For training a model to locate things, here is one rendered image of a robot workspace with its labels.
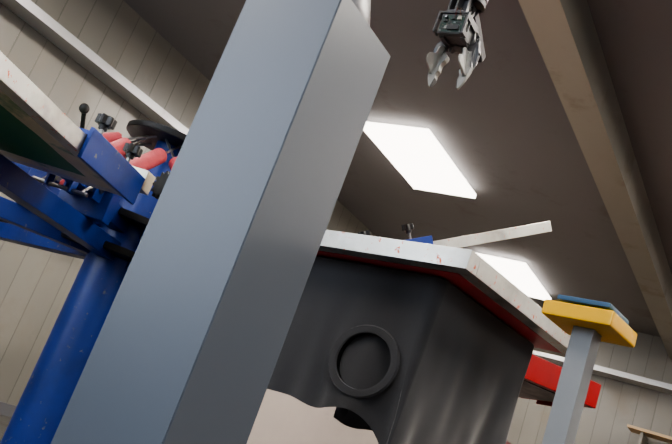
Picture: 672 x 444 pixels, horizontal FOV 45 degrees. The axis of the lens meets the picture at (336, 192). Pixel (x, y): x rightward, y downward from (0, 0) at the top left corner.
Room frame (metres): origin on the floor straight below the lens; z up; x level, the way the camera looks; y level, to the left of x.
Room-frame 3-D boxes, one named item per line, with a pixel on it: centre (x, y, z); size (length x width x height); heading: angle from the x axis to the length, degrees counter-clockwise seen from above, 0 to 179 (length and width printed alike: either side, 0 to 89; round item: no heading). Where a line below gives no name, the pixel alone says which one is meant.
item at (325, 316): (1.72, -0.10, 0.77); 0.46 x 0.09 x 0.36; 46
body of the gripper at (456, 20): (1.55, -0.12, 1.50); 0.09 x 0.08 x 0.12; 146
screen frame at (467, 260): (1.89, -0.19, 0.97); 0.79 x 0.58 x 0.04; 46
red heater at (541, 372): (3.02, -0.79, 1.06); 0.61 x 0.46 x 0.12; 106
